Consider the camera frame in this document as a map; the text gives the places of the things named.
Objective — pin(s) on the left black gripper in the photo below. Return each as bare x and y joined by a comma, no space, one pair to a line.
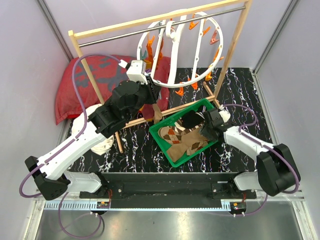
152,89

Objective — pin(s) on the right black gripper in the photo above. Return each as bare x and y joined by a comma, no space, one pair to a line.
204,131

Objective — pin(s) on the tan sock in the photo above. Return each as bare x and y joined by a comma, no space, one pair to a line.
158,116
190,143

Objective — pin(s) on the orange sock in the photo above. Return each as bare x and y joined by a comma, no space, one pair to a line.
150,56

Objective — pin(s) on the purple striped sock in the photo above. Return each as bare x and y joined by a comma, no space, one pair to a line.
147,112

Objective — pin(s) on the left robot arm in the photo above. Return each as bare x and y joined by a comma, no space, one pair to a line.
50,172

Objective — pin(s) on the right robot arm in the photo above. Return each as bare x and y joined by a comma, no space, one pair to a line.
276,170

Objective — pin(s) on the black sock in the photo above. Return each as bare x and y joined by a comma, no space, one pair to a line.
192,119

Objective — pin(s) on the green plastic tray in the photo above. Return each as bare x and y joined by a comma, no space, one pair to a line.
169,122

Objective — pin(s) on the argyle patterned sock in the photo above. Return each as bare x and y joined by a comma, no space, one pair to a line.
171,134

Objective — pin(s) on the white crumpled cloth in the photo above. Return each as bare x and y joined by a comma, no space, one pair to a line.
100,148

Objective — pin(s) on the wooden clothes rack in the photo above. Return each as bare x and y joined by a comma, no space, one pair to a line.
169,24

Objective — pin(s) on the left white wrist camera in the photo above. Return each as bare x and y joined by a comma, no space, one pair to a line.
135,70

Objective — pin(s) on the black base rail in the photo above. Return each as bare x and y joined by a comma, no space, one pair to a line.
164,191

